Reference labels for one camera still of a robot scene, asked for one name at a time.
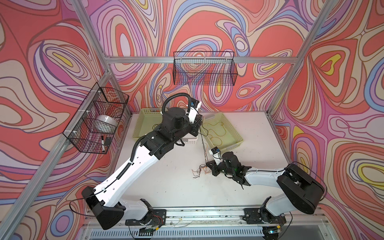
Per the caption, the white plastic basket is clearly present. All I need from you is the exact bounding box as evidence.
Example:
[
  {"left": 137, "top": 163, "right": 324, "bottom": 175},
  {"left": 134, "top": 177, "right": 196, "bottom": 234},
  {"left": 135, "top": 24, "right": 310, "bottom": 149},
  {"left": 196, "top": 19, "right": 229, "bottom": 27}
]
[{"left": 179, "top": 134, "right": 199, "bottom": 145}]

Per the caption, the black wire basket wall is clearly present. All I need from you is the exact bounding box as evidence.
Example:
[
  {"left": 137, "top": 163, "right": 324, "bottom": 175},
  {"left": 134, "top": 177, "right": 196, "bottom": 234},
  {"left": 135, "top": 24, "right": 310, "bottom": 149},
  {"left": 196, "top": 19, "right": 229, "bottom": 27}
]
[
  {"left": 63, "top": 83, "right": 129, "bottom": 155},
  {"left": 173, "top": 50, "right": 238, "bottom": 86}
]

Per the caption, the black wire basket left wall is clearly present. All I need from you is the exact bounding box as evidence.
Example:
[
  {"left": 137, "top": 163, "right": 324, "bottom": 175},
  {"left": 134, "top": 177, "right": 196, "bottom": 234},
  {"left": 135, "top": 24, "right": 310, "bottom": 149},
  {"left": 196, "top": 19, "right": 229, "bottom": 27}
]
[{"left": 63, "top": 83, "right": 129, "bottom": 155}]

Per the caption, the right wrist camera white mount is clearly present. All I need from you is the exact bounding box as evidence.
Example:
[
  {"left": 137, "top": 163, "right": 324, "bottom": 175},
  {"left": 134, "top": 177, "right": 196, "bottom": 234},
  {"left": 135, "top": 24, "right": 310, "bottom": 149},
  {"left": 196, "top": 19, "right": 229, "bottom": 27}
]
[{"left": 209, "top": 147, "right": 222, "bottom": 165}]

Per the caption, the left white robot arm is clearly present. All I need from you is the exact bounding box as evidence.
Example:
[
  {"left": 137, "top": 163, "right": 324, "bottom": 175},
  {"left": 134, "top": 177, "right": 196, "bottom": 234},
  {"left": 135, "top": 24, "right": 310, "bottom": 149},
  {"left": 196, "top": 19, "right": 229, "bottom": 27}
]
[{"left": 82, "top": 107, "right": 202, "bottom": 230}]

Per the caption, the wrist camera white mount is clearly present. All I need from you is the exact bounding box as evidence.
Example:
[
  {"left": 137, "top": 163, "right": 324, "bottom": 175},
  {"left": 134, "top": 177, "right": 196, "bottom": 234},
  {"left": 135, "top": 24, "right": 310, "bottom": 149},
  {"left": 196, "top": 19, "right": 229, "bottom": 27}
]
[
  {"left": 187, "top": 101, "right": 202, "bottom": 124},
  {"left": 209, "top": 147, "right": 222, "bottom": 165}
]

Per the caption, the green plastic basket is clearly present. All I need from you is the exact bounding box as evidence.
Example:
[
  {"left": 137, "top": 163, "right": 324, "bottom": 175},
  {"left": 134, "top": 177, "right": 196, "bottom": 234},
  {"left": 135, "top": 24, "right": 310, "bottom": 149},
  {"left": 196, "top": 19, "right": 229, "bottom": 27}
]
[
  {"left": 133, "top": 108, "right": 163, "bottom": 140},
  {"left": 200, "top": 113, "right": 244, "bottom": 153}
]

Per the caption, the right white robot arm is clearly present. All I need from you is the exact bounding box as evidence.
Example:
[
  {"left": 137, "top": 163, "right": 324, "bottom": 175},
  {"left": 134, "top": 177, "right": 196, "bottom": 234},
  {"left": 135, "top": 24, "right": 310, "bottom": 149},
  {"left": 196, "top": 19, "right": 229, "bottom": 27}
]
[{"left": 206, "top": 147, "right": 326, "bottom": 224}]

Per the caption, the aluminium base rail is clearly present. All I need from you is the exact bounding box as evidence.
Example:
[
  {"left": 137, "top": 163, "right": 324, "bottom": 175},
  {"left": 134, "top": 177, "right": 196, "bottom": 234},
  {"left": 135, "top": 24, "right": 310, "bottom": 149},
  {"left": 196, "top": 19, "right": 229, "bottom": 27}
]
[{"left": 150, "top": 205, "right": 329, "bottom": 228}]

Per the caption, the right green plastic basket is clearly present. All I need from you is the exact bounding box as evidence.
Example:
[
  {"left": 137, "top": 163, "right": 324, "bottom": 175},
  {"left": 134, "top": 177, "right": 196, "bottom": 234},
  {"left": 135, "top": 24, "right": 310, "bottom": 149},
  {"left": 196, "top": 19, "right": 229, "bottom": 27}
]
[{"left": 200, "top": 113, "right": 244, "bottom": 153}]

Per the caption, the black wire basket back wall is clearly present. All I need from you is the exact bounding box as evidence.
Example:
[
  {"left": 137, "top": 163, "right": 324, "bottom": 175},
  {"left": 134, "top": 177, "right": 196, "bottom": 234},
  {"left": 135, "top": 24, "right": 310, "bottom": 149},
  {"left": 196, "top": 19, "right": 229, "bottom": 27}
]
[{"left": 173, "top": 50, "right": 238, "bottom": 86}]

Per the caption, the left green plastic basket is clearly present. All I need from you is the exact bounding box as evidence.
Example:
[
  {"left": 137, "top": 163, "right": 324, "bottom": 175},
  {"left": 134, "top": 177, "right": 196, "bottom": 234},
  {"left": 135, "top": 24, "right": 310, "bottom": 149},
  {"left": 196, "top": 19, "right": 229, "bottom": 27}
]
[{"left": 133, "top": 108, "right": 163, "bottom": 140}]

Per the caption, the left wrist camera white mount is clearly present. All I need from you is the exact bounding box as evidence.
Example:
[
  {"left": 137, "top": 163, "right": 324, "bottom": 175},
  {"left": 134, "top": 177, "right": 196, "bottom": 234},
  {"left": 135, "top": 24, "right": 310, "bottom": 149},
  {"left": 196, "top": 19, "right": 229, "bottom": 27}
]
[{"left": 187, "top": 101, "right": 202, "bottom": 124}]

